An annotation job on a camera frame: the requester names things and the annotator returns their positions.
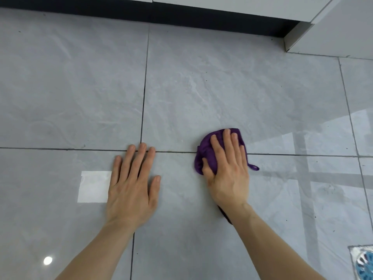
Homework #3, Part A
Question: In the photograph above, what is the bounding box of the purple cleaning cloth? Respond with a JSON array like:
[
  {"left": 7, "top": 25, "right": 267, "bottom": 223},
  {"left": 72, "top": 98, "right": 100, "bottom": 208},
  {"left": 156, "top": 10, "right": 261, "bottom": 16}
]
[{"left": 194, "top": 128, "right": 260, "bottom": 225}]

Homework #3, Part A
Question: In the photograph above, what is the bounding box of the person's right hand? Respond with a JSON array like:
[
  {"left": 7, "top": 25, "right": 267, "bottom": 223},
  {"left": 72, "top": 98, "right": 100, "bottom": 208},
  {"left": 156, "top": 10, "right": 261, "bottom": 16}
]
[{"left": 202, "top": 129, "right": 250, "bottom": 213}]

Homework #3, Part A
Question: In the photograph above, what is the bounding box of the white cabinet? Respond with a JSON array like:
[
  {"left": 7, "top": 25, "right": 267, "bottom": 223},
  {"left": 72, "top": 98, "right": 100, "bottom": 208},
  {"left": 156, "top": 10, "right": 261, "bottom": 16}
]
[{"left": 108, "top": 0, "right": 373, "bottom": 60}]

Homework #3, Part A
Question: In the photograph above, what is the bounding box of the person's right forearm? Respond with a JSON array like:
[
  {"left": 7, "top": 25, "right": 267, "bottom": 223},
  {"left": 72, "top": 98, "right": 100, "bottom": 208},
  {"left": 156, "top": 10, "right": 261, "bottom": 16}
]
[{"left": 229, "top": 201, "right": 327, "bottom": 280}]

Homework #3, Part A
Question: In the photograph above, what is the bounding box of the metal floor drain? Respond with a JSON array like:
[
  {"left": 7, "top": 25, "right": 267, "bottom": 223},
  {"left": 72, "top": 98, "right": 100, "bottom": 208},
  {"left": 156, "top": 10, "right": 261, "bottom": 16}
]
[{"left": 348, "top": 245, "right": 373, "bottom": 280}]

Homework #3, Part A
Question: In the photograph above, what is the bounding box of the black cabinet plinth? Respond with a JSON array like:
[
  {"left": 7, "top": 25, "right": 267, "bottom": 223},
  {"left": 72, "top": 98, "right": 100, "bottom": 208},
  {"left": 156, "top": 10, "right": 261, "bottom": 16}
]
[{"left": 0, "top": 0, "right": 301, "bottom": 38}]

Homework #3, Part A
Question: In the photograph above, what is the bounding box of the person's left hand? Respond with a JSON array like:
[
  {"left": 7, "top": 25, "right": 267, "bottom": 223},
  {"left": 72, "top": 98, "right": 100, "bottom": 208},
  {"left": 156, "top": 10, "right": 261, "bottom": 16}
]
[{"left": 106, "top": 142, "right": 161, "bottom": 231}]

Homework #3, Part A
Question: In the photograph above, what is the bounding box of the person's left forearm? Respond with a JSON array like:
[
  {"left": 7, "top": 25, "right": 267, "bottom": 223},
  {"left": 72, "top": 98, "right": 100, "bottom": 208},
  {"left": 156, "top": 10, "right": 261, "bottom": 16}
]
[{"left": 55, "top": 220, "right": 137, "bottom": 280}]

